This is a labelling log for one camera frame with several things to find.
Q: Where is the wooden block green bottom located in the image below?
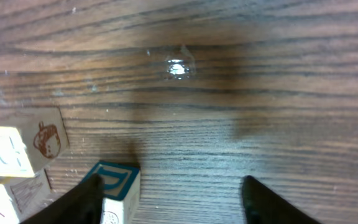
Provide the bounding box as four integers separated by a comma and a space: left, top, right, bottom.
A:
0, 107, 69, 177

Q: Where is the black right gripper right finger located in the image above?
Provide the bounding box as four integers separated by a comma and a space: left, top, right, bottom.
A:
241, 175, 320, 224

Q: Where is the wooden block red edge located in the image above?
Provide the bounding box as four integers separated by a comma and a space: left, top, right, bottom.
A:
0, 167, 53, 224

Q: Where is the blue letter P block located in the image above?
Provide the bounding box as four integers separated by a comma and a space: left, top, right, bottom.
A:
83, 161, 141, 224

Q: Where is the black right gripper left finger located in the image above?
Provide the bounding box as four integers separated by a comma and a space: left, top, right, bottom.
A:
22, 174, 104, 224

